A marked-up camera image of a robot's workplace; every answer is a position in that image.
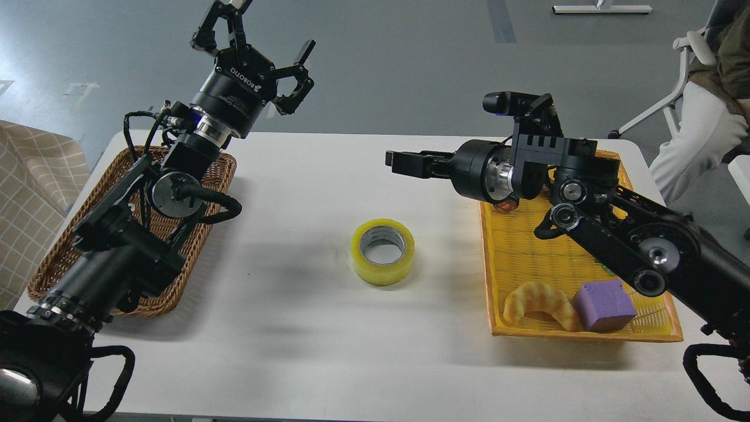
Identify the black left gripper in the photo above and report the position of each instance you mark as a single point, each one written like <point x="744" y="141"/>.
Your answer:
<point x="237" y="88"/>

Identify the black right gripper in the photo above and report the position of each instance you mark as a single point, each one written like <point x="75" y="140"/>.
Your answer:
<point x="479" y="170"/>

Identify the yellow tape roll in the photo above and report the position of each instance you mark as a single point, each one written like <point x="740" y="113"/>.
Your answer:
<point x="382" y="251"/>

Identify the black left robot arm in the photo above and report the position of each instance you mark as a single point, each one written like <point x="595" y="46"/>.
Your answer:
<point x="131" y="240"/>

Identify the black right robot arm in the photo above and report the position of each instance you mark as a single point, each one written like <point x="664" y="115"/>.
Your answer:
<point x="652" y="248"/>

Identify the small soda can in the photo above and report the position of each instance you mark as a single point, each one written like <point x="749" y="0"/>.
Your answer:
<point x="507" y="205"/>

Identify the yellow plastic basket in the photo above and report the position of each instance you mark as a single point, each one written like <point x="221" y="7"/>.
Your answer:
<point x="513" y="256"/>

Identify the brown wicker basket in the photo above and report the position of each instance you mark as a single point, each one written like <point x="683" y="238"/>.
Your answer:
<point x="62" y="255"/>

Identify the toy croissant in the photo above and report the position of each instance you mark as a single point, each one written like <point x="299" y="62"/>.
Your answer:
<point x="535" y="296"/>

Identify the white stand base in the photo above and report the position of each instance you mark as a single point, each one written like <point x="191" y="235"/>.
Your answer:
<point x="602" y="7"/>

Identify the beige checkered cloth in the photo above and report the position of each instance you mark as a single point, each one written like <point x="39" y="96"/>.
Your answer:
<point x="42" y="174"/>

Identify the purple foam cube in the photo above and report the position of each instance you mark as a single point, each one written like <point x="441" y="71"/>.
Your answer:
<point x="603" y="306"/>

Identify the seated person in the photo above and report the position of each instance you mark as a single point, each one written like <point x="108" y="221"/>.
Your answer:
<point x="714" y="113"/>

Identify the white office chair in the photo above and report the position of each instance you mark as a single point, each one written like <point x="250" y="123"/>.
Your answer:
<point x="694" y="46"/>

